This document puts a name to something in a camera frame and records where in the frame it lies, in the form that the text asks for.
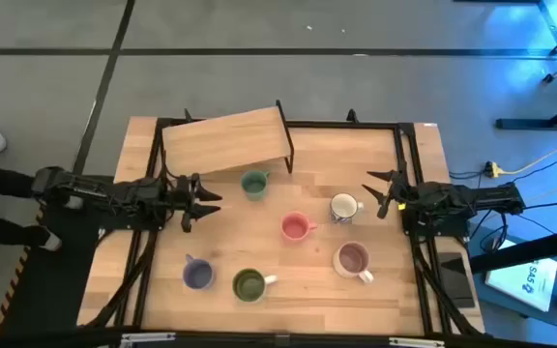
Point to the cream mug with blue pattern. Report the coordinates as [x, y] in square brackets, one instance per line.
[343, 207]

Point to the yellow power strip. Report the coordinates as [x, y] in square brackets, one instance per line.
[493, 169]

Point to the white mug with pink inside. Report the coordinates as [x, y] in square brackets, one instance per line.
[351, 260]

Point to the black aluminium beam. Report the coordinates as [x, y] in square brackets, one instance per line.
[278, 340]

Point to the black slanted bar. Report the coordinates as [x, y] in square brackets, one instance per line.
[530, 249]

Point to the teal green mug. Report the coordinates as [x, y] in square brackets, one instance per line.
[254, 184]

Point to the white printed box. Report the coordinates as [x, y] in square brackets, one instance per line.
[520, 282]

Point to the black hazard-striped floor mat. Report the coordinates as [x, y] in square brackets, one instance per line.
[51, 290]

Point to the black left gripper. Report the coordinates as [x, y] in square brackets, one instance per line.
[189, 203]

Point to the black metal table frame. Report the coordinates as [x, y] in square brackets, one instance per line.
[346, 124]

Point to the black tablet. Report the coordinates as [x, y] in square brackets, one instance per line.
[455, 280]

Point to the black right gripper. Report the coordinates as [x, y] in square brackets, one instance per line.
[397, 191]

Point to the wooden shelf riser black legs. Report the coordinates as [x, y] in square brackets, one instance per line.
[225, 140]

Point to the purple mug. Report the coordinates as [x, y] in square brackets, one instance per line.
[198, 275]

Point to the silver beam bracket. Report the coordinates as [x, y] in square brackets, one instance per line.
[148, 337]
[416, 342]

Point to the white lettered mug green inside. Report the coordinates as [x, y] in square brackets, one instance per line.
[249, 285]

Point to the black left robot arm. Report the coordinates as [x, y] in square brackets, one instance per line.
[128, 195]

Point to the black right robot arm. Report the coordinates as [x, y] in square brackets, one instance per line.
[477, 198]

